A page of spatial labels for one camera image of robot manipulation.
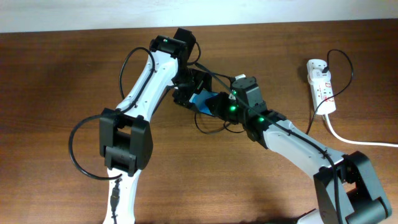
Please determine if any blue Galaxy smartphone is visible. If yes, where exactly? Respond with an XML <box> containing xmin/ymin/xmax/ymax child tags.
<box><xmin>189</xmin><ymin>90</ymin><xmax>217</xmax><ymax>103</ymax></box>

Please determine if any black charger plug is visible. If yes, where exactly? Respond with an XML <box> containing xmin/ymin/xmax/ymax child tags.
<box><xmin>322</xmin><ymin>66</ymin><xmax>329</xmax><ymax>74</ymax></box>

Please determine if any black USB charger cable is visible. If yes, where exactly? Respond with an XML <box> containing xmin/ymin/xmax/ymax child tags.
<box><xmin>194</xmin><ymin>49</ymin><xmax>354</xmax><ymax>135</ymax></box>

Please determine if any white power strip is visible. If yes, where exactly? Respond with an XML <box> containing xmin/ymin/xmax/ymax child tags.
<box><xmin>307</xmin><ymin>59</ymin><xmax>336</xmax><ymax>115</ymax></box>

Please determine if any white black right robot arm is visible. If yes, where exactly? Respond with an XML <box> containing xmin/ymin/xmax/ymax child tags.
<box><xmin>205</xmin><ymin>77</ymin><xmax>392</xmax><ymax>223</ymax></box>

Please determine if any white power strip cord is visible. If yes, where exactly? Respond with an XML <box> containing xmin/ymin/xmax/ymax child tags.
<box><xmin>323</xmin><ymin>113</ymin><xmax>398</xmax><ymax>148</ymax></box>

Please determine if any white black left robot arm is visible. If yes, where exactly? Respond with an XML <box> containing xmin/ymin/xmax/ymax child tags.
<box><xmin>99</xmin><ymin>34</ymin><xmax>211</xmax><ymax>223</ymax></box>

